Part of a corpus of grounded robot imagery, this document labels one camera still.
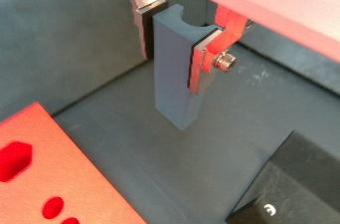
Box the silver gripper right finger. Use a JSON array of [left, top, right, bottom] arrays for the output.
[[188, 5, 248, 95]]

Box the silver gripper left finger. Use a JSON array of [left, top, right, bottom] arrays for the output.
[[131, 0, 169, 60]]

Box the blue arch block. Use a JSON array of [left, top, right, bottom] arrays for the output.
[[153, 4, 216, 129]]

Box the black curved fixture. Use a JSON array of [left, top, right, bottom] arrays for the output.
[[225, 131, 340, 224]]

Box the red shape sorter block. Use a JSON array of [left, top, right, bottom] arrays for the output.
[[0, 104, 147, 224]]

